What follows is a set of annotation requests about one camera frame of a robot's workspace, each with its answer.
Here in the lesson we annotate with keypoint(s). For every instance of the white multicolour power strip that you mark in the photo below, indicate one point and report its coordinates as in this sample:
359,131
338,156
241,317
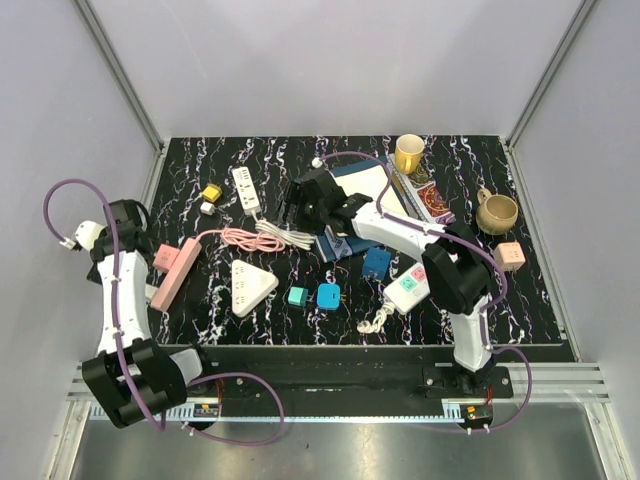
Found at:
408,290

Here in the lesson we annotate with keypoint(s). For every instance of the patterned colourful coaster cloth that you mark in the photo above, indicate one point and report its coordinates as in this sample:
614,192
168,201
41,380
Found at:
420,194

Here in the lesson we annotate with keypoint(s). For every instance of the teal small plug adapter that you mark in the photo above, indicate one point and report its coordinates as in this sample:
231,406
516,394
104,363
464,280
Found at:
298,296

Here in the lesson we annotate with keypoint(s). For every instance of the pink deer cube adapter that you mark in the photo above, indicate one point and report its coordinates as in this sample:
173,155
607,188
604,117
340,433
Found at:
509,256

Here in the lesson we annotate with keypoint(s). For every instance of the black mounting base rail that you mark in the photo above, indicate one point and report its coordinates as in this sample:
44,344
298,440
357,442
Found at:
429,370

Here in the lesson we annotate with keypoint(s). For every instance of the beige ceramic mug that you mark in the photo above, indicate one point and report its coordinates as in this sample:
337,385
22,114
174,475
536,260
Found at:
496,214

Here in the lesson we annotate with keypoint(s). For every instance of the yellow mug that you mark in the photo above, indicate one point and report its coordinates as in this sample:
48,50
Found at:
408,153

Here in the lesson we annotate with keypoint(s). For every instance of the light blue plug adapter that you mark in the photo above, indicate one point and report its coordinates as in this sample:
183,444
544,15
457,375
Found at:
328,296

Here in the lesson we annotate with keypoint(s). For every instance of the small white cube adapter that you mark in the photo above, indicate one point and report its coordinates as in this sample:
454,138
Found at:
207,208

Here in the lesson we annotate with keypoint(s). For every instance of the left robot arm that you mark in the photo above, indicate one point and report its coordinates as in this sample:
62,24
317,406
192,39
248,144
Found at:
131,377

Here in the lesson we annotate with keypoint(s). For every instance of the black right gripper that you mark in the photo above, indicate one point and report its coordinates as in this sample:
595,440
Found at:
297,197

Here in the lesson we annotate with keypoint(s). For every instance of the white triangular power strip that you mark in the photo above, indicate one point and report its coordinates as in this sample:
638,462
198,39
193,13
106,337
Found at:
250,286

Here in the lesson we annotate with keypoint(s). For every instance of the dark blue cube adapter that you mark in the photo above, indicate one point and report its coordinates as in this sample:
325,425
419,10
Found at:
376,263

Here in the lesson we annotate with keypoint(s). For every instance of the pink power strip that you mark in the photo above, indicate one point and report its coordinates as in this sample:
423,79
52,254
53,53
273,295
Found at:
173,280

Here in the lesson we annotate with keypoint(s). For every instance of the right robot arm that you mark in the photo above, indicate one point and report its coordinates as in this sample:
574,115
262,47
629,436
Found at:
457,270

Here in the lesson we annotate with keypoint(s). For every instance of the dark blue placemat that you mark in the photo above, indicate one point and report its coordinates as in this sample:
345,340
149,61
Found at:
333,247

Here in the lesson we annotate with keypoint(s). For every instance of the white power strip yellow plug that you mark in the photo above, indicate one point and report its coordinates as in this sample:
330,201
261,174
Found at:
246,191

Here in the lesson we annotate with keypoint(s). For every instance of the white square plate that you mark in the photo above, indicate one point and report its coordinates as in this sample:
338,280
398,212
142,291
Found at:
369,179

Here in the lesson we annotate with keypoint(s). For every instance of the yellow plug adapter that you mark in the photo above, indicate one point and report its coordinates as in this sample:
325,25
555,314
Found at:
211,193

